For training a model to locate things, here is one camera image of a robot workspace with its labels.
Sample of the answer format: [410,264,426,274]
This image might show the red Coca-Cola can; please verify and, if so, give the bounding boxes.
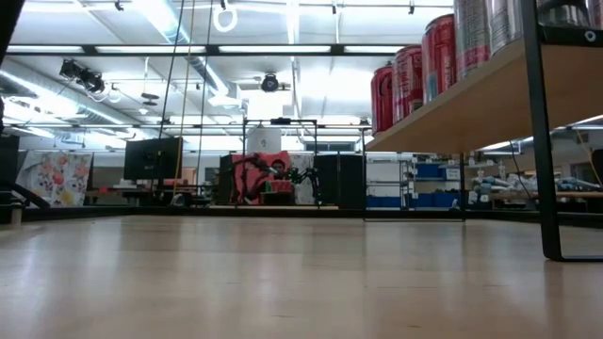
[420,12,457,105]

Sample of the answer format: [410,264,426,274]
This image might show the person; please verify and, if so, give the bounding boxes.
[256,158,296,204]

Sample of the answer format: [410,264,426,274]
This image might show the black cabinet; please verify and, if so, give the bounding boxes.
[314,153,365,211]

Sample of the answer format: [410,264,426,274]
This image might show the red backdrop panel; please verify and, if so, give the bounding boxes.
[230,150,292,205]

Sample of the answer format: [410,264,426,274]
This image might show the white shelving blue bins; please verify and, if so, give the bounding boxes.
[366,157,465,211]

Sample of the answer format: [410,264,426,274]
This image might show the black background monitor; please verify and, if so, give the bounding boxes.
[123,136,184,182]

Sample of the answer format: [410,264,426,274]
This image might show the black overhead beam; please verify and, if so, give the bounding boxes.
[4,42,409,57]

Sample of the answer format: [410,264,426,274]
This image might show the cluttered background table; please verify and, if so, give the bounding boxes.
[465,162,603,213]

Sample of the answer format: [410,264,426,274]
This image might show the floral patterned cloth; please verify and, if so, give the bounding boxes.
[16,151,94,208]

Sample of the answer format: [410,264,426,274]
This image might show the black background equipment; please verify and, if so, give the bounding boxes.
[0,134,51,226]

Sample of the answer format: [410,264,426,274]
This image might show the black aluminium table frame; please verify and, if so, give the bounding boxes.
[21,205,603,228]

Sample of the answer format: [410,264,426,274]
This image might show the black ceiling camera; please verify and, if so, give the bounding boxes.
[260,73,283,93]
[58,58,107,95]

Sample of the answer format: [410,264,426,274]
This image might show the black hanging cable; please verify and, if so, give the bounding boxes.
[195,0,216,187]
[157,0,187,140]

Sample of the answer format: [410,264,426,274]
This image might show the white cable loop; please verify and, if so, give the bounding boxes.
[212,3,239,34]

